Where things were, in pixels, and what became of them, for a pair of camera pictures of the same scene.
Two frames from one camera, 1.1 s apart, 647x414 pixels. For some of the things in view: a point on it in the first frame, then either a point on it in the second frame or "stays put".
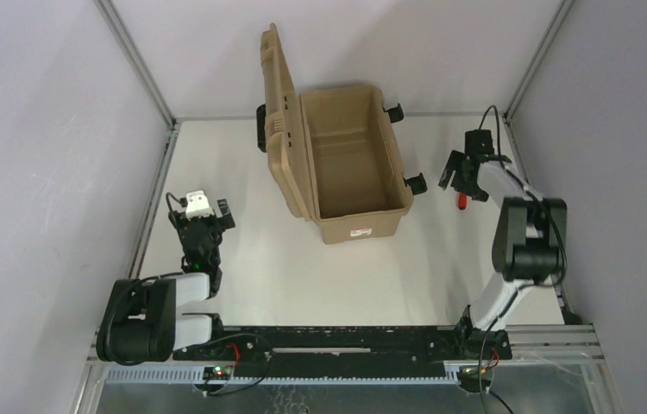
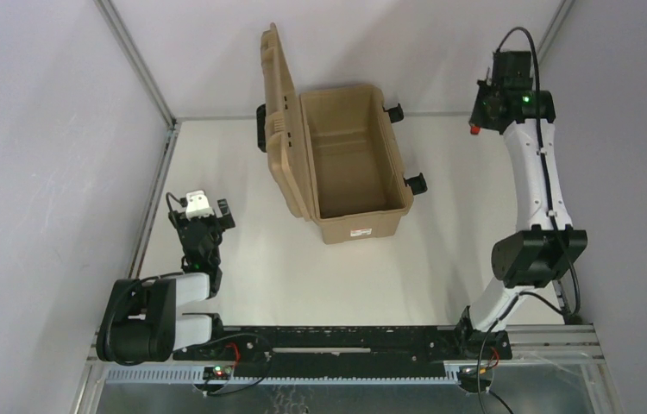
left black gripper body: (204, 222) stays put
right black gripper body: (466, 169) → (485, 107)
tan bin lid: (284, 126) stays put
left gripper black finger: (224, 207) stays put
